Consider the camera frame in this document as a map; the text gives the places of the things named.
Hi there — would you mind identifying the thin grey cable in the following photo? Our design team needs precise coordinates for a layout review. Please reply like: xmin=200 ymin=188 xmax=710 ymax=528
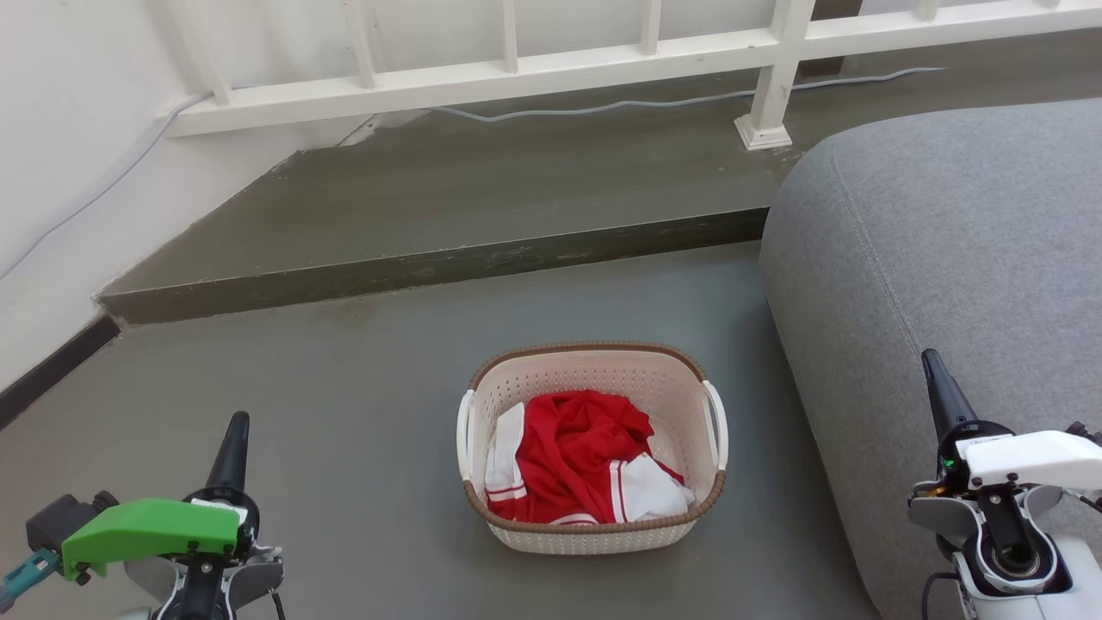
xmin=0 ymin=66 xmax=948 ymax=283

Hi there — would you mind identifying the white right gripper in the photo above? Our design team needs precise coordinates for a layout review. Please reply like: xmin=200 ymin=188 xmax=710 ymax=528
xmin=921 ymin=349 xmax=1102 ymax=493

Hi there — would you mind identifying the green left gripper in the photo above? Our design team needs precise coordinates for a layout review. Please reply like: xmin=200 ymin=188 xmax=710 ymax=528
xmin=62 ymin=411 xmax=260 ymax=583

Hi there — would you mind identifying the black baseboard strip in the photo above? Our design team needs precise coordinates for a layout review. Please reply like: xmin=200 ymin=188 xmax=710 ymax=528
xmin=0 ymin=314 xmax=121 ymax=429

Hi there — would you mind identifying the beige perforated plastic laundry basket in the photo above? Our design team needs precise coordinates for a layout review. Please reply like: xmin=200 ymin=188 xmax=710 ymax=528
xmin=456 ymin=341 xmax=730 ymax=555

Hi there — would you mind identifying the grey fabric sofa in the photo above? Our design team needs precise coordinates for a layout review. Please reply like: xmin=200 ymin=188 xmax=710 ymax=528
xmin=759 ymin=97 xmax=1102 ymax=620

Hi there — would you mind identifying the red and white garment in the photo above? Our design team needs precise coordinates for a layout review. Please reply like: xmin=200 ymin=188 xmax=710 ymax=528
xmin=484 ymin=390 xmax=696 ymax=525

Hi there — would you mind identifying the white wooden railing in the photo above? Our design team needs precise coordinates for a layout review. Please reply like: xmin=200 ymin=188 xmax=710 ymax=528
xmin=151 ymin=0 xmax=1102 ymax=152

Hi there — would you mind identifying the teal cable connector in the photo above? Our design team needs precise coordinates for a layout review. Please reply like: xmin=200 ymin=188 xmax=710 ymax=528
xmin=0 ymin=549 xmax=63 ymax=613

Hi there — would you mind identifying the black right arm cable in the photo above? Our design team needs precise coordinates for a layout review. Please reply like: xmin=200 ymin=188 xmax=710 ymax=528
xmin=920 ymin=572 xmax=958 ymax=620

